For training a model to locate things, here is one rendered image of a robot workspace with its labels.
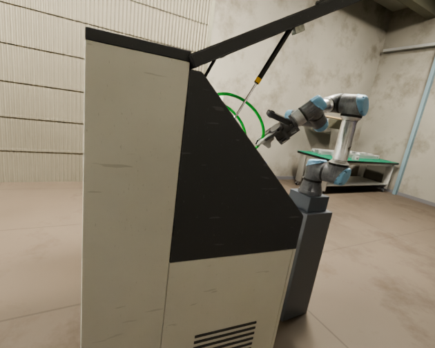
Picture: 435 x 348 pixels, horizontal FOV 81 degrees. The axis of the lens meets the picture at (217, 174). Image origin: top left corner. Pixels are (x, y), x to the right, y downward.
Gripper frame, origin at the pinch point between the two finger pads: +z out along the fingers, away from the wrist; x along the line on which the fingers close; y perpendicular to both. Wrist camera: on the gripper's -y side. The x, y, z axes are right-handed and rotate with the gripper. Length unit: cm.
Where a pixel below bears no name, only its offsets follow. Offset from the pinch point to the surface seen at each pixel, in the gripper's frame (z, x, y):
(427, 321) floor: -19, 7, 204
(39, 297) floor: 173, -9, -3
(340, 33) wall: -237, 534, 101
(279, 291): 30, -39, 53
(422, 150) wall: -237, 423, 401
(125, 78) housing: 13, -47, -55
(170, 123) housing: 13, -44, -38
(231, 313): 48, -49, 39
